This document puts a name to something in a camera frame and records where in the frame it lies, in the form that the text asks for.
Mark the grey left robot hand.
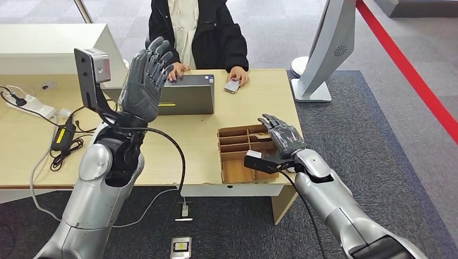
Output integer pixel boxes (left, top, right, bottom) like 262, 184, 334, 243
119, 36, 175, 124

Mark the black power cord with plug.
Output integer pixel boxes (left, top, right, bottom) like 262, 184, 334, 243
0, 85, 97, 134

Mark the black power adapter with cord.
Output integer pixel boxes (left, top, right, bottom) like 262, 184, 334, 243
49, 113, 86, 172

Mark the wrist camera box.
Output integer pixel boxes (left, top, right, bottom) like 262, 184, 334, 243
244, 150, 296, 175
74, 47, 120, 124

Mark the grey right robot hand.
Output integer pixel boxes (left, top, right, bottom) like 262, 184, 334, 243
257, 113, 307, 160

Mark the person's right hand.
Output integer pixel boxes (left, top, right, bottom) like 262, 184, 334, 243
167, 62, 191, 83

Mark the dark grey floor rug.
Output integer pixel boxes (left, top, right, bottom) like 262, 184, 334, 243
0, 70, 458, 259

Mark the white cable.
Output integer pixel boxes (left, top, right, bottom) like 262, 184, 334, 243
29, 116, 180, 229

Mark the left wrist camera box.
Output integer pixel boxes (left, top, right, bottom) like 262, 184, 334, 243
74, 47, 120, 124

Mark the wooden compartment organizer box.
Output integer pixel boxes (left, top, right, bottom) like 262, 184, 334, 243
217, 124, 287, 185

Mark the person's left hand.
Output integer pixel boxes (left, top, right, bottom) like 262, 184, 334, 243
226, 66, 250, 87

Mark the metal pole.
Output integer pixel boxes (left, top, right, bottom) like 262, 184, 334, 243
74, 0, 95, 24

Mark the light wooden desk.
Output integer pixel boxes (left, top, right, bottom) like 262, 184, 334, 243
0, 67, 305, 226

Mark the black left wrist camera cable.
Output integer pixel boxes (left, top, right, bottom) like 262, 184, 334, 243
95, 107, 187, 195

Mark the grey laptop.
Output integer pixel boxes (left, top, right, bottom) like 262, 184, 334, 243
157, 74, 215, 116

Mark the white reception cabinet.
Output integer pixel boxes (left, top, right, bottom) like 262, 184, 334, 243
0, 23, 129, 99

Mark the person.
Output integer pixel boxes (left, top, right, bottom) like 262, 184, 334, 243
147, 0, 250, 88

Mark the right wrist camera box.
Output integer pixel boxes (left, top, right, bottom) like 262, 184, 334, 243
244, 150, 296, 175

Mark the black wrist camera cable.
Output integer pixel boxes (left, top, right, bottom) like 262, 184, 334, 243
95, 107, 187, 195
277, 169, 328, 259

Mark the silver kiosk display stand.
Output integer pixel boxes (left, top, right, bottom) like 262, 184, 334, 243
290, 0, 358, 103

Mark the metal floor box yellow label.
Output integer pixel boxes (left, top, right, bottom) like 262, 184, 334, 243
170, 236, 192, 259

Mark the white power strip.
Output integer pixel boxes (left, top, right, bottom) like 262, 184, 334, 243
3, 93, 57, 119

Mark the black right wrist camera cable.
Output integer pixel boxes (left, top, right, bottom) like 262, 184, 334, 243
277, 169, 328, 259

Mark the floor socket box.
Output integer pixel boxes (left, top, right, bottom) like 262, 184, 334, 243
174, 201, 194, 222

